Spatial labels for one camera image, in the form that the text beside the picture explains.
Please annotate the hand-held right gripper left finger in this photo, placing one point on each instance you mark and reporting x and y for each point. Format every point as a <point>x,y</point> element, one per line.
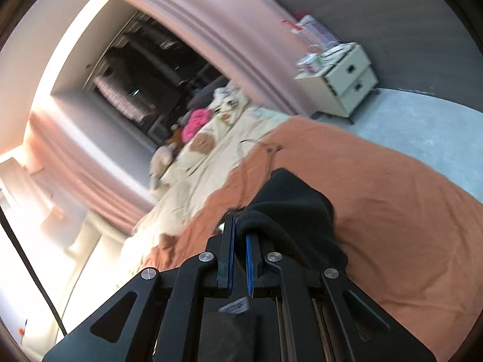
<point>226,256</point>

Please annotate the cream bear-print duvet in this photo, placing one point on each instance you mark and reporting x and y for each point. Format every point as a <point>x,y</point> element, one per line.
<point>196,181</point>

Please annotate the dark grey cushion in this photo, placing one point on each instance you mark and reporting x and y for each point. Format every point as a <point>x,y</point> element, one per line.
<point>205,94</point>

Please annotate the orange-brown blanket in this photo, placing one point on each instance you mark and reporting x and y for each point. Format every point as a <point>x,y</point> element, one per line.
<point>396,215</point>

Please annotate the small orange item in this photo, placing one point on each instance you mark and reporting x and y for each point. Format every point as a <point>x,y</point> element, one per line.
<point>22,328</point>

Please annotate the white nightstand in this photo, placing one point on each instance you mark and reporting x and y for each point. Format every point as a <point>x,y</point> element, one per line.
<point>353,83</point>

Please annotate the beige plush toy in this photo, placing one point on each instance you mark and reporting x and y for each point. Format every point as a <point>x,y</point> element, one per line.
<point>162,162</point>

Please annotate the pink curtain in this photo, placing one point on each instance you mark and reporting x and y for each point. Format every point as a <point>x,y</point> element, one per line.
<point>83,166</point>
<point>226,26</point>

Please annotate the pink fluffy blanket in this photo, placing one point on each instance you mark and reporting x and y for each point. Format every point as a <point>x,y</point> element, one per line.
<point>195,122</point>

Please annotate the black and white plush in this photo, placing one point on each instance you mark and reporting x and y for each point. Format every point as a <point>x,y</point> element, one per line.
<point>230,96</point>

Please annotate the black sweater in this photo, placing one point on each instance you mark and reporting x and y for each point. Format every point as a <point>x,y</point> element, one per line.
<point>294,215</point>

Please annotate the floral hanging garment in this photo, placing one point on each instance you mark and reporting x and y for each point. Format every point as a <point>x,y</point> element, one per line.
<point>120,98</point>

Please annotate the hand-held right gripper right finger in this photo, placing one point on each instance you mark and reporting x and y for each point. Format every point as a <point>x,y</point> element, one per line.
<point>251,267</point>

